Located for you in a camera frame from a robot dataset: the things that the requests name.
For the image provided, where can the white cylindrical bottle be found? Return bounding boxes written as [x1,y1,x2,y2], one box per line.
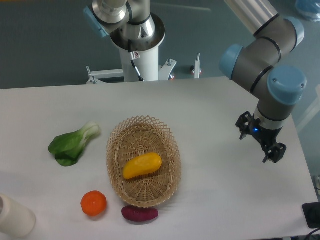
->
[0,193,36,238]

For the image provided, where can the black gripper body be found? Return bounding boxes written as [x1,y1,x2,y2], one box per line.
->
[250,125,282,148]

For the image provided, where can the yellow mango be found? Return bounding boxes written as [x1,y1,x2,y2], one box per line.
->
[122,152,163,180]

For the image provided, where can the oval wicker basket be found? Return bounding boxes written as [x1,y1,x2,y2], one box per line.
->
[106,116,182,208]

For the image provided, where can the orange tangerine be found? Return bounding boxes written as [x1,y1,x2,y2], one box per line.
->
[80,190,108,217]

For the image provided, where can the blue object top right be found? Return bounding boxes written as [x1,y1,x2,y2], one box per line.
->
[295,0,320,22]

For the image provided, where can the purple sweet potato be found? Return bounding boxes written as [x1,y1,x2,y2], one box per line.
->
[121,205,159,223]

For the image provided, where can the black device at edge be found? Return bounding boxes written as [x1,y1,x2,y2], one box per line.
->
[302,202,320,229]

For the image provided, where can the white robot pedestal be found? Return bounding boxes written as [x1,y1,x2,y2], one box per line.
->
[86,13,177,84]

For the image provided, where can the green bok choy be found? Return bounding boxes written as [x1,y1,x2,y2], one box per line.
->
[48,121,101,167]

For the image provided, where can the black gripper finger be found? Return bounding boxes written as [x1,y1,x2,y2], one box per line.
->
[235,111,252,140]
[262,142,287,164]

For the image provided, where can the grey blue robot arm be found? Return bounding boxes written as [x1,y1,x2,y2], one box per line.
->
[83,0,307,163]

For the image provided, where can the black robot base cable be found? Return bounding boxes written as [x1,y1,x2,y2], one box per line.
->
[127,39,145,82]

